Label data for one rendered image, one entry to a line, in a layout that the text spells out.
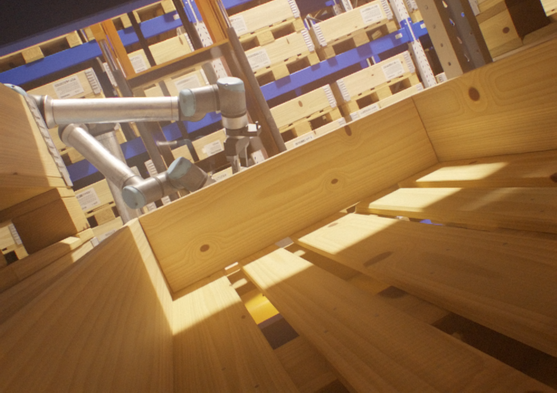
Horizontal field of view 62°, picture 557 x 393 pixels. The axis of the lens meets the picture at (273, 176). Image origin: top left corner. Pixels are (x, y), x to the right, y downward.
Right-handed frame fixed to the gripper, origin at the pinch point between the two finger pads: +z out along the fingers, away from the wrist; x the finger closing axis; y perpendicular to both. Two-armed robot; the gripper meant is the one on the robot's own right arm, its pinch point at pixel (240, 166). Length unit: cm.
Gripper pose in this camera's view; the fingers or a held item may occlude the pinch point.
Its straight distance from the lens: 173.8
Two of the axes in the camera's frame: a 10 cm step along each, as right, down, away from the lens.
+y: -9.4, -1.2, 3.1
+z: 0.6, 8.6, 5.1
